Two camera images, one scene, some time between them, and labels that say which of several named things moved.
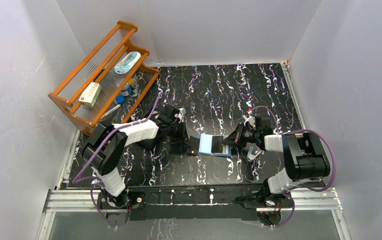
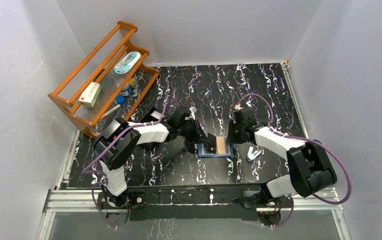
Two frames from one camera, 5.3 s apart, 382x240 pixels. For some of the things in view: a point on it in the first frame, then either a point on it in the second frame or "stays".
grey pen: x=110 y=111 stays
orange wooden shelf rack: x=109 y=85 stays
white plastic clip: x=250 y=157 stays
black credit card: x=193 y=150 to x=212 y=145
